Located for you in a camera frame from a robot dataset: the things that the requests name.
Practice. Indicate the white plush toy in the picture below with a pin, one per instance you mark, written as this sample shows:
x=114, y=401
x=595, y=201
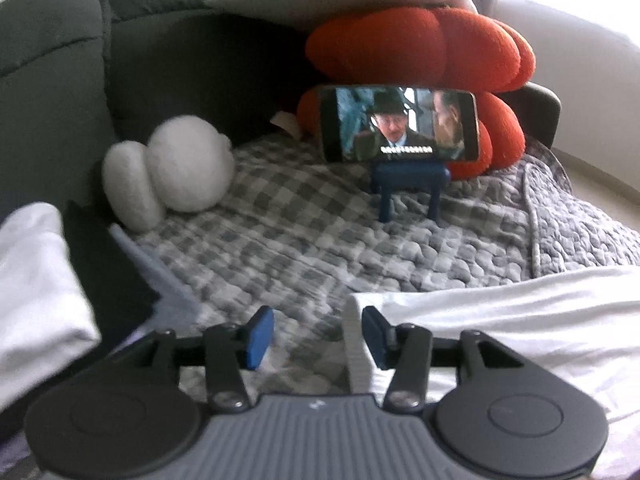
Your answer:
x=185, y=165

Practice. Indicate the dark grey sofa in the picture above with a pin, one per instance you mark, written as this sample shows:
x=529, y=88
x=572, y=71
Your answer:
x=45, y=85

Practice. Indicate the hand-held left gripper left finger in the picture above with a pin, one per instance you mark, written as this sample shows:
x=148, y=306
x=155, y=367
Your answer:
x=257, y=337

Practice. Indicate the blue phone stand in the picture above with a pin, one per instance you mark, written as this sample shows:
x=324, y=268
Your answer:
x=407, y=177

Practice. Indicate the black smartphone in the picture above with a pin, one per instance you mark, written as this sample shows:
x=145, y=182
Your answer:
x=400, y=122

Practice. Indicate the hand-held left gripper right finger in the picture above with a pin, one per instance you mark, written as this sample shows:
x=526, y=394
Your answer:
x=375, y=340

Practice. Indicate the grey checkered quilted blanket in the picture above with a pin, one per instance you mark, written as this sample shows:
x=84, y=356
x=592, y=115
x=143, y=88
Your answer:
x=300, y=220

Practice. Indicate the orange knot cushion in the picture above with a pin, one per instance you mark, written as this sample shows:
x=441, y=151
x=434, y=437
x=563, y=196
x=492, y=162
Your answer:
x=425, y=40

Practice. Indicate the white t-shirt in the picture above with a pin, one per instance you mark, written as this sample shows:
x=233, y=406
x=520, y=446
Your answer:
x=525, y=320
x=35, y=285

